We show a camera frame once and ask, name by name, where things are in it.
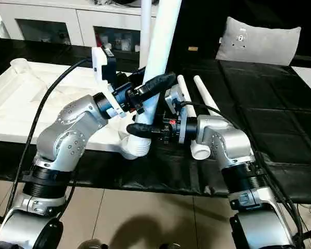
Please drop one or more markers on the black work mat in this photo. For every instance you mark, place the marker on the black work mat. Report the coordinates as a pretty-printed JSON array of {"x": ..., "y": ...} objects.
[{"x": 274, "y": 103}]

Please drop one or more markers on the white plastic table leg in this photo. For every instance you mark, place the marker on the white plastic table leg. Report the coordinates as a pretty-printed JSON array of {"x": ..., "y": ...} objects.
[
  {"x": 186, "y": 90},
  {"x": 146, "y": 31},
  {"x": 207, "y": 96},
  {"x": 163, "y": 39}
]

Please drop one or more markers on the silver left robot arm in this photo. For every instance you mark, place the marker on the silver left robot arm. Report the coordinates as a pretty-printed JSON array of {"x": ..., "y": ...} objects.
[{"x": 64, "y": 135}]

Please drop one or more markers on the red bottle behind glass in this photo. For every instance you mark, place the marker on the red bottle behind glass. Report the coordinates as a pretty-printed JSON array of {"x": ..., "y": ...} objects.
[{"x": 98, "y": 40}]

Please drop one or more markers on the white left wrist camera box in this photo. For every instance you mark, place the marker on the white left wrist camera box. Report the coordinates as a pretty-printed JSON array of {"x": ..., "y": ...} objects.
[{"x": 98, "y": 64}]

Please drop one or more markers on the white cup behind glass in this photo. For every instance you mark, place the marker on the white cup behind glass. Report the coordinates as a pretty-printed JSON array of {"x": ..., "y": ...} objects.
[{"x": 137, "y": 48}]

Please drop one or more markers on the grey cushion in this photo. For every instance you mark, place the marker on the grey cushion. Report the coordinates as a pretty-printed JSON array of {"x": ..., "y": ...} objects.
[{"x": 259, "y": 41}]

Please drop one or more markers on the grey helmet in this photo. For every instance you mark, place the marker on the grey helmet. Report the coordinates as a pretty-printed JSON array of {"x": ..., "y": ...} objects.
[{"x": 124, "y": 1}]

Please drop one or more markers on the white glass-door cabinet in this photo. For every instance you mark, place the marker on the white glass-door cabinet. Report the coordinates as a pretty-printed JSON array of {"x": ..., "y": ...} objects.
[{"x": 80, "y": 18}]

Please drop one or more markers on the white flat board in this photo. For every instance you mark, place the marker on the white flat board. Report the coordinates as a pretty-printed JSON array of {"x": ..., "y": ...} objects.
[{"x": 308, "y": 80}]

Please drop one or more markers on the white plastic table top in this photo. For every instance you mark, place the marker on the white plastic table top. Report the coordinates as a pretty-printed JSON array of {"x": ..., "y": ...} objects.
[{"x": 28, "y": 116}]

